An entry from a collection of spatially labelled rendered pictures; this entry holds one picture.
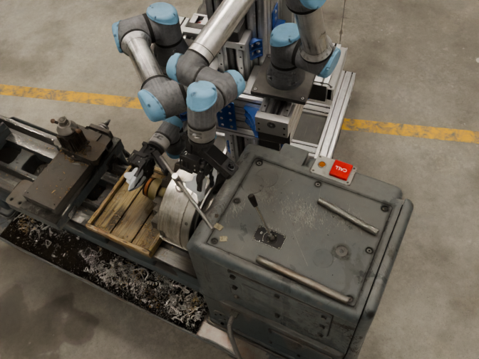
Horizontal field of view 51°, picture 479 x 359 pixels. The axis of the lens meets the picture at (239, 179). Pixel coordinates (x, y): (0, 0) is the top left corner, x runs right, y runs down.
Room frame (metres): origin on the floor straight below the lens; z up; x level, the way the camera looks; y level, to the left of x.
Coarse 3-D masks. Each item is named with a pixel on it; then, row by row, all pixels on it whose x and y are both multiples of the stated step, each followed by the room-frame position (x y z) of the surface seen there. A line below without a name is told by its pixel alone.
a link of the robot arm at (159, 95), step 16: (128, 32) 1.55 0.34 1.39; (144, 32) 1.56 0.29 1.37; (128, 48) 1.49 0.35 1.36; (144, 48) 1.46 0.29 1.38; (144, 64) 1.37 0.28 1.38; (144, 80) 1.27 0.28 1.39; (160, 80) 1.25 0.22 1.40; (144, 96) 1.19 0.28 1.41; (160, 96) 1.18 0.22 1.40; (176, 96) 1.18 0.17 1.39; (160, 112) 1.15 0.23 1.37; (176, 112) 1.16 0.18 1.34
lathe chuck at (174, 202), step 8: (184, 176) 0.97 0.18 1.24; (192, 176) 0.96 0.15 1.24; (168, 184) 0.95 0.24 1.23; (168, 192) 0.92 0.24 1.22; (176, 192) 0.91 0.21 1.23; (168, 200) 0.90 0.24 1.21; (176, 200) 0.89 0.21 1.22; (184, 200) 0.88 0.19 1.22; (160, 208) 0.88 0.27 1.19; (168, 208) 0.87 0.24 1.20; (176, 208) 0.87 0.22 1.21; (184, 208) 0.86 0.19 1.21; (160, 216) 0.86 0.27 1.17; (168, 216) 0.86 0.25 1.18; (176, 216) 0.85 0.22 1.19; (160, 224) 0.85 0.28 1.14; (168, 224) 0.84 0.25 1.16; (176, 224) 0.83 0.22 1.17; (168, 232) 0.83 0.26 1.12; (176, 232) 0.81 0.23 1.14; (168, 240) 0.82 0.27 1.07; (176, 240) 0.81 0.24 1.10
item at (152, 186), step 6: (150, 180) 1.05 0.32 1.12; (156, 180) 1.05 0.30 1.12; (144, 186) 1.03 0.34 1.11; (150, 186) 1.03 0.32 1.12; (156, 186) 1.02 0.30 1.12; (144, 192) 1.02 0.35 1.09; (150, 192) 1.01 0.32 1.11; (156, 192) 1.00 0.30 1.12; (162, 192) 1.00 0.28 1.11; (150, 198) 1.00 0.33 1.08
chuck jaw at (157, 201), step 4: (156, 196) 0.99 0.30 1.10; (156, 200) 0.97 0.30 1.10; (160, 200) 0.97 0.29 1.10; (156, 204) 0.95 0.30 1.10; (156, 208) 0.94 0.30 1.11; (156, 212) 0.93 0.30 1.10; (156, 216) 0.91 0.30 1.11; (152, 220) 0.89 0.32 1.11; (156, 220) 0.89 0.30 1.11; (152, 224) 0.88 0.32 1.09; (156, 224) 0.87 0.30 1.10; (156, 228) 0.87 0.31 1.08; (160, 232) 0.85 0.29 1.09; (164, 236) 0.84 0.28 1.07
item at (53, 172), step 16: (80, 128) 1.48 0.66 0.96; (96, 128) 1.46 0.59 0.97; (112, 144) 1.40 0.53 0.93; (64, 160) 1.31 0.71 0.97; (48, 176) 1.24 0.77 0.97; (64, 176) 1.23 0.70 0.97; (80, 176) 1.22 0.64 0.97; (32, 192) 1.17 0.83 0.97; (48, 192) 1.16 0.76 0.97; (64, 192) 1.15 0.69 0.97; (48, 208) 1.09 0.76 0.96
